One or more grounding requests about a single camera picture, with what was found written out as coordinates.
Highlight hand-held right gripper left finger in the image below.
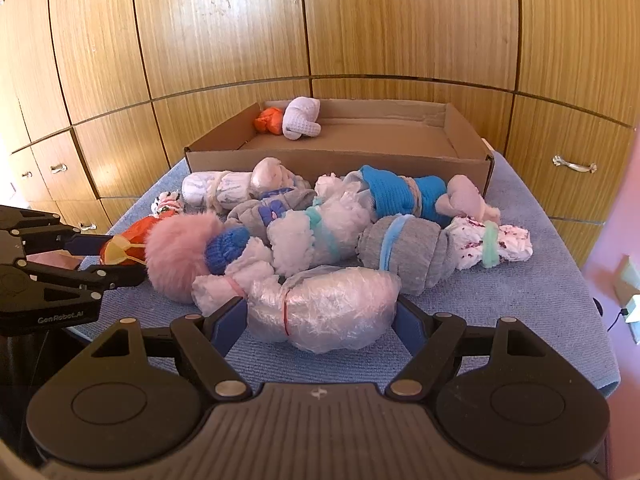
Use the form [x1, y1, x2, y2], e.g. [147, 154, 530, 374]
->
[90, 299, 253, 402]

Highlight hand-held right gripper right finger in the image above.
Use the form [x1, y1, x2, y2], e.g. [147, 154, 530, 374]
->
[385, 296, 548, 401]

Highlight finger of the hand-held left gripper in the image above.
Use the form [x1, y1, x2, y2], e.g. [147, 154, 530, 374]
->
[0, 206, 113, 257]
[20, 260, 147, 301]

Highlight orange bundle with yellow band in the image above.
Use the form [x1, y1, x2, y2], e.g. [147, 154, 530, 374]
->
[98, 217, 161, 266]

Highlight pink fluffy blue sock bundle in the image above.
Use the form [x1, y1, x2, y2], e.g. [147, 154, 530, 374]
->
[145, 211, 251, 305]

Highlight grey sock roll blue band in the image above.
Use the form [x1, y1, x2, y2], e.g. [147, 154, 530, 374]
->
[356, 214, 458, 296]

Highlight clear plastic bundle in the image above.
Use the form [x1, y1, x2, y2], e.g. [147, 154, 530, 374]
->
[247, 266, 403, 353]

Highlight grey sock bundle blue print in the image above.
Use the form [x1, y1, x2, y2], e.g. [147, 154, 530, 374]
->
[225, 186, 318, 241]

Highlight cardboard box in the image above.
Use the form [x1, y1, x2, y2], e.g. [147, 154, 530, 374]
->
[184, 99, 496, 201]

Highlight white bundle with pink band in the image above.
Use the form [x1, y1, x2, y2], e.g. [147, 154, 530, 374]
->
[191, 237, 276, 317]

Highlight floral sock bundle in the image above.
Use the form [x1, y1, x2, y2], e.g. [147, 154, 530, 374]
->
[151, 190, 186, 218]

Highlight white fluffy bundle teal band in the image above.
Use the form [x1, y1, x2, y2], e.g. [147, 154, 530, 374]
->
[266, 192, 373, 278]

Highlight white grey-striped sock bundle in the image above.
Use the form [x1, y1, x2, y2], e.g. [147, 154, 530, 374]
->
[181, 156, 301, 211]

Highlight white speckled bundle green band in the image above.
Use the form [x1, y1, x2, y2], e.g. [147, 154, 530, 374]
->
[447, 216, 533, 268]

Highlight blue knit pink sock bundle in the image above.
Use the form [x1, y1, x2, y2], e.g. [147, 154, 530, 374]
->
[357, 164, 502, 223]

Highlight blue towel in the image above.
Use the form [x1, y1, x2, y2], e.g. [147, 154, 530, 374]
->
[75, 152, 621, 401]

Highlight small white fuzzy bundle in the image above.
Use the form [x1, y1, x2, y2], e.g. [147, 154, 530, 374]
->
[314, 172, 371, 206]

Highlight orange sock bundle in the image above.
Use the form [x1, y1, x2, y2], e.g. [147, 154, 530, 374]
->
[254, 106, 288, 136]

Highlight white waffle sock bundle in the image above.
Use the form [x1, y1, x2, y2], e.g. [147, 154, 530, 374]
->
[281, 96, 322, 141]

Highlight wooden wardrobe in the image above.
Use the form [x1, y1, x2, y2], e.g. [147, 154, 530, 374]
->
[0, 0, 640, 281]

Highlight black charger cable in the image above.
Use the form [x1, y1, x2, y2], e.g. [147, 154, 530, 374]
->
[594, 297, 630, 333]

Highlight wall socket with charger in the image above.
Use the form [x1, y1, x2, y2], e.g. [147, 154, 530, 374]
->
[612, 255, 640, 346]

